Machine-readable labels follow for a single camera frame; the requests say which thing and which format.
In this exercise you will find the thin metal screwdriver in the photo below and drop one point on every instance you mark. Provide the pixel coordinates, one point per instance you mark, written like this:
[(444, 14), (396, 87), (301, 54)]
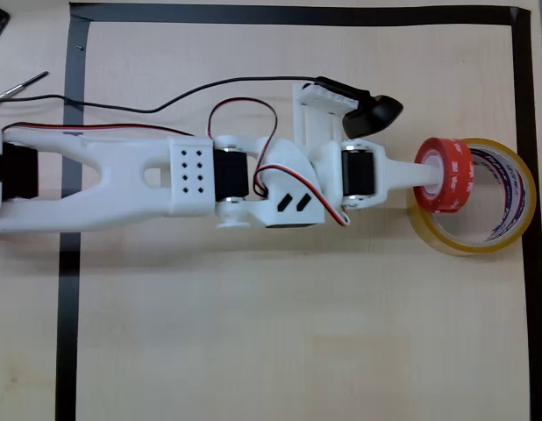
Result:
[(21, 86)]

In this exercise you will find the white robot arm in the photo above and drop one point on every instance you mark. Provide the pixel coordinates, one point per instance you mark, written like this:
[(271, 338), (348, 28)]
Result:
[(122, 175)]

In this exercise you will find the black webcam on gripper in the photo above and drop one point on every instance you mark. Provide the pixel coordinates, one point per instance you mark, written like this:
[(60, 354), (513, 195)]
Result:
[(372, 116)]

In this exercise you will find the large clear yellow tape roll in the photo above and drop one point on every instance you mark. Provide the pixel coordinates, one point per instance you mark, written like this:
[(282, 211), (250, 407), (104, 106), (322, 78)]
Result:
[(472, 247)]

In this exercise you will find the small red tape roll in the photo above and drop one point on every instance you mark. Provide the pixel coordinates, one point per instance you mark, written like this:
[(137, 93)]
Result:
[(455, 175)]

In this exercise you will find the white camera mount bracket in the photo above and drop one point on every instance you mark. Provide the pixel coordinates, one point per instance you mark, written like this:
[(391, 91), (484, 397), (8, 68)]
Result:
[(317, 118)]

